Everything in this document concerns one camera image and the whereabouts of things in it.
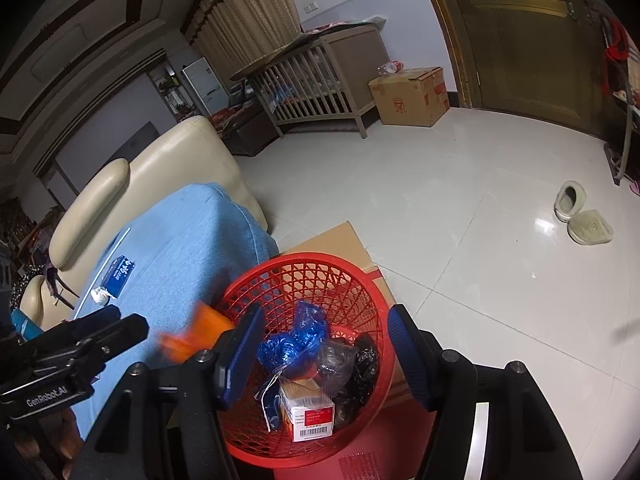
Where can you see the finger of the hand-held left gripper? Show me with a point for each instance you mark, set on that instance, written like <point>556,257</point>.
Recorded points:
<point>85,324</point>
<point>120,335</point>

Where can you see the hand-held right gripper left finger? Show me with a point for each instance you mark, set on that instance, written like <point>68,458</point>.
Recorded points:
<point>240,355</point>

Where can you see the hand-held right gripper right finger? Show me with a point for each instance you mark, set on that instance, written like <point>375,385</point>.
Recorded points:
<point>407,355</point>

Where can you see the orange wrapper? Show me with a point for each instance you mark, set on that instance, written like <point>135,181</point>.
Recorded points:
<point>205,330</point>

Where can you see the black plastic bag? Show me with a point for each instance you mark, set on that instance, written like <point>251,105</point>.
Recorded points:
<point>362,365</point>

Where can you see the blue plastic bag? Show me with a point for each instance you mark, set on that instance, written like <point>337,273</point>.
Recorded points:
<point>300,340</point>

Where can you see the white box with red label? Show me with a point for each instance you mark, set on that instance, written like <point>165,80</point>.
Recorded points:
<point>310,415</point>

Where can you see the red plastic basket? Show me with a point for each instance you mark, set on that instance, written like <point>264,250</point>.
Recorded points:
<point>280,460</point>

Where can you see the person's left hand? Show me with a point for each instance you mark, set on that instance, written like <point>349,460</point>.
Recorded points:
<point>65,435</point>

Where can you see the white crumpled paper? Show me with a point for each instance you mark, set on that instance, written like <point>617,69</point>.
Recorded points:
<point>101,296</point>

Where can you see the small blue carton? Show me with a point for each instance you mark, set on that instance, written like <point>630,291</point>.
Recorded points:
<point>120,272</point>

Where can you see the thin white stick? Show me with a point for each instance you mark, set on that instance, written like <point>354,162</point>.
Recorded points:
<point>120,244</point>

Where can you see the flat cardboard sheet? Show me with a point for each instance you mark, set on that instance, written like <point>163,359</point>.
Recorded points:
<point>330,240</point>

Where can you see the cream leather sofa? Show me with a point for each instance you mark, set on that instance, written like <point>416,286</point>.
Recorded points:
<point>190,160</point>

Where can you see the beige slipper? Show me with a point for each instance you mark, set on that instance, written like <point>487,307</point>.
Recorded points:
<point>570,202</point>
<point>592,227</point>

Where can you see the dark low cabinet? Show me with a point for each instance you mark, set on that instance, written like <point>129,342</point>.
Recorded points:
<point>250,130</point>

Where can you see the brown cardboard box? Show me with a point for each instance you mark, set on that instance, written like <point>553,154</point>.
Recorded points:
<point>415,100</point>

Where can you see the clear plastic bottle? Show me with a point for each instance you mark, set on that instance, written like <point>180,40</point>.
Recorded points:
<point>390,66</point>

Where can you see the wooden crib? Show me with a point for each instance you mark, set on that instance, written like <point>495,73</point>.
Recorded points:
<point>350,55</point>

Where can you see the brown wooden door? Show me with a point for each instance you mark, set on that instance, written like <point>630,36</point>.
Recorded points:
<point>525,50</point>

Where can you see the beige curtain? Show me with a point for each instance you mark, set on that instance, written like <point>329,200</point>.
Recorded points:
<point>250,20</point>

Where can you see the coat rack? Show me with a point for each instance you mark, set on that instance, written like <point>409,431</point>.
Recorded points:
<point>620,45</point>

